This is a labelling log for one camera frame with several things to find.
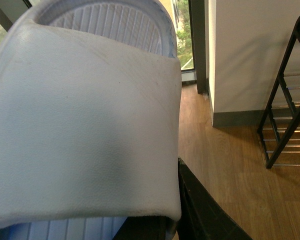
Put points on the light blue slide slipper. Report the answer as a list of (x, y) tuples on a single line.
[(90, 96)]

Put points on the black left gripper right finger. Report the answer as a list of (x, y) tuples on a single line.
[(201, 216)]

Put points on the black metal shoe rack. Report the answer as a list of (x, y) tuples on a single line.
[(279, 127)]

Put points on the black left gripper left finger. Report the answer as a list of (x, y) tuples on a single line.
[(142, 228)]

